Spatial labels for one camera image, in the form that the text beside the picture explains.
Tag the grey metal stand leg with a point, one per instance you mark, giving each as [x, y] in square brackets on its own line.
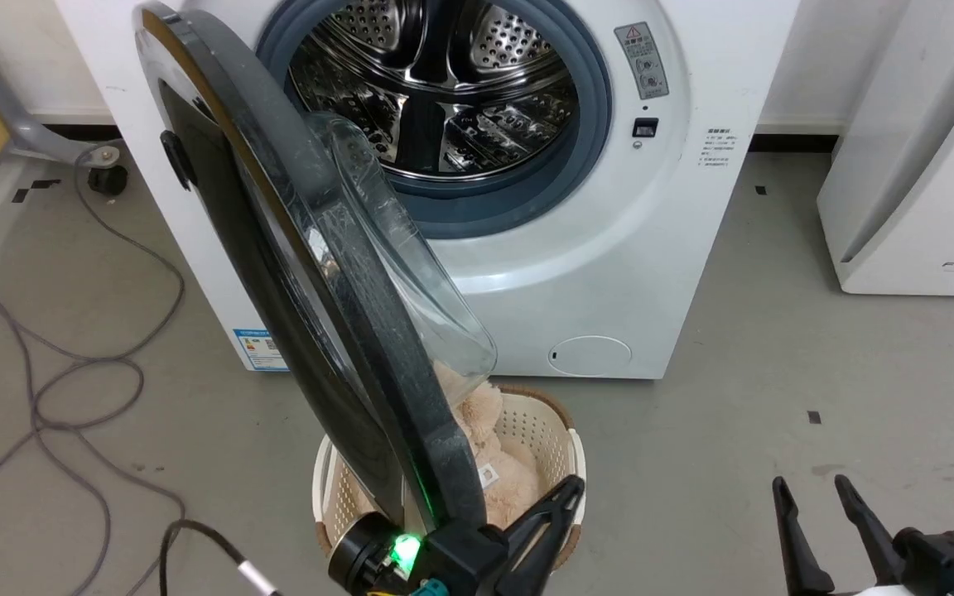
[21, 124]

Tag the beige plush toy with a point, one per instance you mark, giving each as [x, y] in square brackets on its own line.
[503, 482]

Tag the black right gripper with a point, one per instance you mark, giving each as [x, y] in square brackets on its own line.
[945, 559]

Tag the round white filter cover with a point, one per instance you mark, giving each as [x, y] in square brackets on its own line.
[590, 356]

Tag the black door latch socket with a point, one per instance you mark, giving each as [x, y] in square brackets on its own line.
[645, 128]

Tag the blue energy label sticker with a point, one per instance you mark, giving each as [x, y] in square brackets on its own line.
[260, 349]

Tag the dark round washer door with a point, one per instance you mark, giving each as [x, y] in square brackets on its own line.
[278, 248]

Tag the stainless steel washer drum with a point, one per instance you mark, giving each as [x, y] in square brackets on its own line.
[444, 50]

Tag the grey warning sticker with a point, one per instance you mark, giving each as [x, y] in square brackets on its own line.
[641, 60]

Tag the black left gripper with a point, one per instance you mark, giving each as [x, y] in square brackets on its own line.
[460, 563]

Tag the black caster wheel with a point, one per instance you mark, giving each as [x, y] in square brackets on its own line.
[108, 180]

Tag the white front-load washing machine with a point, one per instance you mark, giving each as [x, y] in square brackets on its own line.
[651, 248]

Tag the white appliance with grey lettering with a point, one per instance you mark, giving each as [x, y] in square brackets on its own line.
[924, 207]

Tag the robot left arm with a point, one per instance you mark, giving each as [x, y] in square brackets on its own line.
[361, 559]

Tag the grey-blue rubber door gasket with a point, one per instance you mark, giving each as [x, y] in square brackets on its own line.
[595, 124]

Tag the cream perforated laundry basket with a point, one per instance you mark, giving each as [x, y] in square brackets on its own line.
[545, 430]

